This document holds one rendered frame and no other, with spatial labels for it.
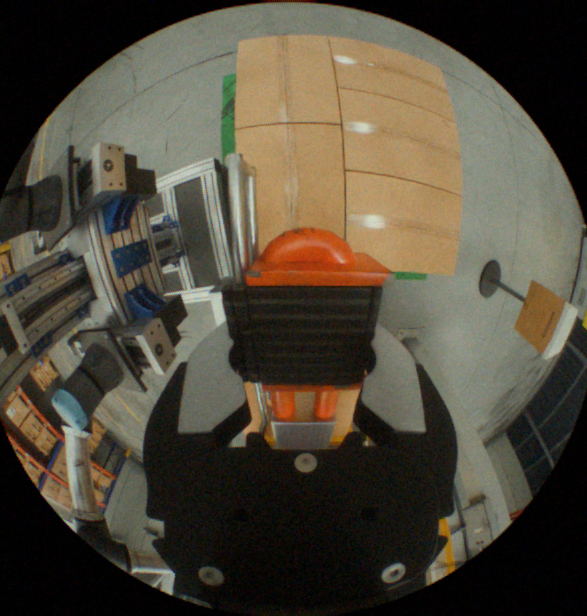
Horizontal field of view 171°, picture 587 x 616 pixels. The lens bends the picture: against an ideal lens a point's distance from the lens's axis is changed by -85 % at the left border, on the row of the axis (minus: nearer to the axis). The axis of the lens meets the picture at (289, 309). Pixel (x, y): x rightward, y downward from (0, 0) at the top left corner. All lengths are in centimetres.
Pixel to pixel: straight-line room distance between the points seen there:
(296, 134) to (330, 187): 25
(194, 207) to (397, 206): 104
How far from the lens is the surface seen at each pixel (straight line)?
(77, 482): 75
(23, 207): 60
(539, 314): 177
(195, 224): 124
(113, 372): 63
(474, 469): 136
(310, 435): 22
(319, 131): 83
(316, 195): 76
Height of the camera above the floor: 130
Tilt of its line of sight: 62 degrees down
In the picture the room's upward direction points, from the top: 176 degrees counter-clockwise
